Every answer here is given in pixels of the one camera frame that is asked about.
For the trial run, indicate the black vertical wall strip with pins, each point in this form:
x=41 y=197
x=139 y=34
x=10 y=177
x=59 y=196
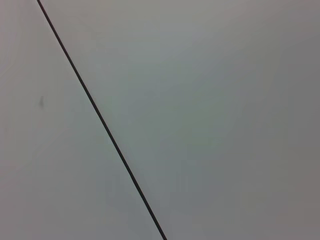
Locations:
x=100 y=116

